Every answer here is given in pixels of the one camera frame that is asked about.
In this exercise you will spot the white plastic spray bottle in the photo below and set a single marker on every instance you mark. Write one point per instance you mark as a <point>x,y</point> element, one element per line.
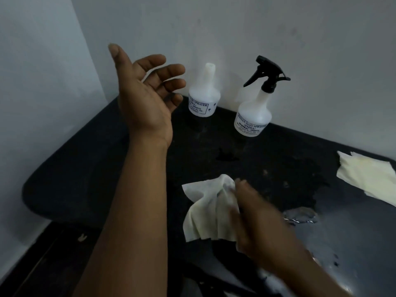
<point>253,114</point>
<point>204,95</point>

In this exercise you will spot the stained cream paper wipe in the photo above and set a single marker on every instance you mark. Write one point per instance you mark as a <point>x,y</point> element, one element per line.
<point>368,179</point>

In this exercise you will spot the white paper wipe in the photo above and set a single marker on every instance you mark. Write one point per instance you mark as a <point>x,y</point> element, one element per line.
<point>204,210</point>

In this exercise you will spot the person's right hand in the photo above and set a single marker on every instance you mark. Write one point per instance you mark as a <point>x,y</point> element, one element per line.
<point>263,228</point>

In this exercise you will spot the person's left hand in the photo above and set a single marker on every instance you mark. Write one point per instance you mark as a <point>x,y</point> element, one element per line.
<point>142,108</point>

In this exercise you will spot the person's left forearm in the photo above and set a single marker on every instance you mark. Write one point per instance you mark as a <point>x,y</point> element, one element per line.
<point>130,228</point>

